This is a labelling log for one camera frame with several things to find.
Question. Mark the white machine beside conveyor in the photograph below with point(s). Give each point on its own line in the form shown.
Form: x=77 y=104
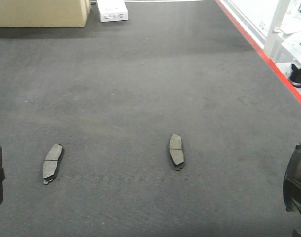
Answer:
x=283 y=41

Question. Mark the black conveyor belt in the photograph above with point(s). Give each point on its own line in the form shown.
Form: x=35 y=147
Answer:
x=112 y=95

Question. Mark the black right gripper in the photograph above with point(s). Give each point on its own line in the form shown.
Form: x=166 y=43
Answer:
x=292 y=185

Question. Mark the grey brake pad carried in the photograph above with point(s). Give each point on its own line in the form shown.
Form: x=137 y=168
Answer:
x=51 y=163

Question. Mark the red right conveyor strip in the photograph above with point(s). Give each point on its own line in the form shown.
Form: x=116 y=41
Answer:
x=260 y=52

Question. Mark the cardboard box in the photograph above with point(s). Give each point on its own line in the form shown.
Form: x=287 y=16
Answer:
x=44 y=13

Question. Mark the white small box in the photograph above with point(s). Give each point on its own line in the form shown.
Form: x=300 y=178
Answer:
x=112 y=10

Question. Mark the grey brake pad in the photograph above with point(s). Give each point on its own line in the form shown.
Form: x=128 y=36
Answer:
x=176 y=151

